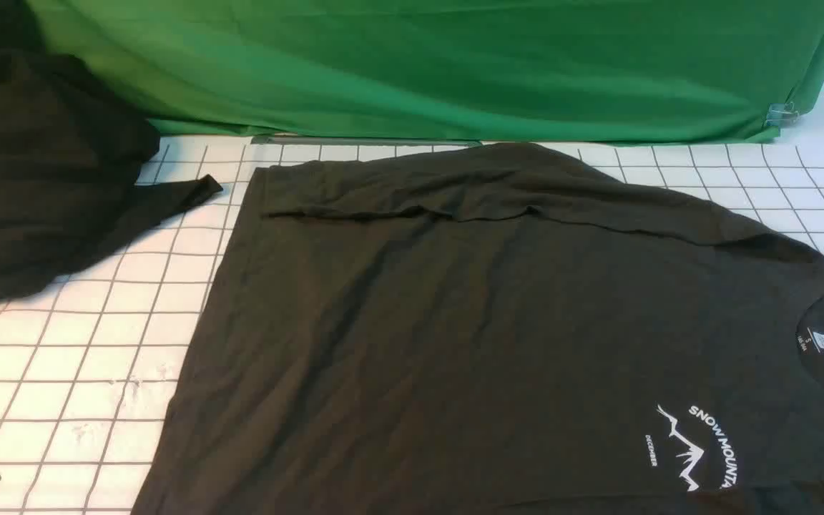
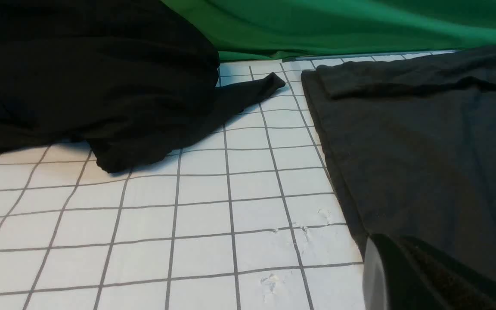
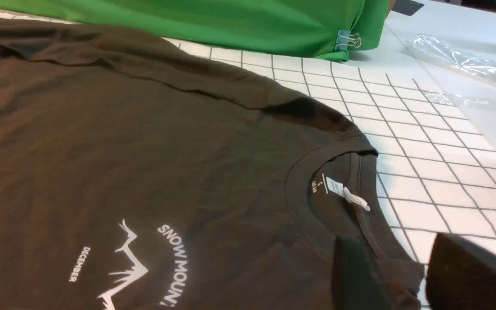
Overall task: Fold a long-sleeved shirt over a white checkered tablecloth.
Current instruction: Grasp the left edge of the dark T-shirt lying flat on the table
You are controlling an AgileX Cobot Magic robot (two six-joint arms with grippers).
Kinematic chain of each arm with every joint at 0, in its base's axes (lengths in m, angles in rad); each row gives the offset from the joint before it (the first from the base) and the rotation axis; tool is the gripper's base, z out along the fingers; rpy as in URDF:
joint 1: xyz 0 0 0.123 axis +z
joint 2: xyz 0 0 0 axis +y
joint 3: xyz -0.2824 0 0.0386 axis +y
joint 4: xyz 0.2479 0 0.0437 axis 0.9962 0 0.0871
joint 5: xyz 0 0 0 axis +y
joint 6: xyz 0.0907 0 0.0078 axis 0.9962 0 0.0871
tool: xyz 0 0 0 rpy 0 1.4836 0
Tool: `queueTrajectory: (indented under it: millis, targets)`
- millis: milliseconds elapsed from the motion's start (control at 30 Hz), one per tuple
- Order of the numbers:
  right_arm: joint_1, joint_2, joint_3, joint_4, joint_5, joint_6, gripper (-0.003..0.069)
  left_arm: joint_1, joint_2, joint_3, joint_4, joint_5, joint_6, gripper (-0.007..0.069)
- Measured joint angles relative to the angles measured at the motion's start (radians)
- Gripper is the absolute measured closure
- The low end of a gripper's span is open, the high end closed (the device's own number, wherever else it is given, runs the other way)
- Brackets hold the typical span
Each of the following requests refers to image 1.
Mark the gray long-sleeve top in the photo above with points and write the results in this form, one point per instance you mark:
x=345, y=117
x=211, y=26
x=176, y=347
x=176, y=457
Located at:
x=496, y=330

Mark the black garment pile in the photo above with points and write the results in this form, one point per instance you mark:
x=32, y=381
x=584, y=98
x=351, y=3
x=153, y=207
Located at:
x=71, y=153

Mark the green backdrop cloth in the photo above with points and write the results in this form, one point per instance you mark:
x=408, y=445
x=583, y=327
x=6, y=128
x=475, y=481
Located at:
x=593, y=71

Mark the metal binder clip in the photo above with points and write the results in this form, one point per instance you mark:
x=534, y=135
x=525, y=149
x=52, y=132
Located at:
x=781, y=115

